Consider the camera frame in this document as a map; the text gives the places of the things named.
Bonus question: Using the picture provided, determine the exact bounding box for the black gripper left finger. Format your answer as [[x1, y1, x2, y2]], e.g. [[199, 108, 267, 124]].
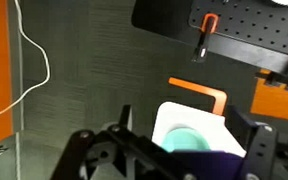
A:
[[49, 105, 199, 180]]

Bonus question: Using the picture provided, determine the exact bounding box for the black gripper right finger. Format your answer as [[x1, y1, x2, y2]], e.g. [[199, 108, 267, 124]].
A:
[[225, 105, 288, 180]]

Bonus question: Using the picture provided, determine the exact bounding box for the purple plastic object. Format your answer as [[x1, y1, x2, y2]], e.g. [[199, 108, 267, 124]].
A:
[[172, 129, 288, 180]]

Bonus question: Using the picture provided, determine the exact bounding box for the teal bowl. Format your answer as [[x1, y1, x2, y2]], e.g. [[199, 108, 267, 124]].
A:
[[160, 127, 212, 154]]

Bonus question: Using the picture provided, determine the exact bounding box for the white square board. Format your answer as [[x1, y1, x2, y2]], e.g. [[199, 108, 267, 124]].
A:
[[151, 101, 248, 158]]

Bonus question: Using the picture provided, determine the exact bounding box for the black perforated board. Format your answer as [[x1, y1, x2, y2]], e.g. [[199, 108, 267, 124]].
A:
[[131, 0, 288, 75]]

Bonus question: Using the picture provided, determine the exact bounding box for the white cable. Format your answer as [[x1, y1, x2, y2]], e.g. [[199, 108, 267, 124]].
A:
[[0, 0, 51, 120]]

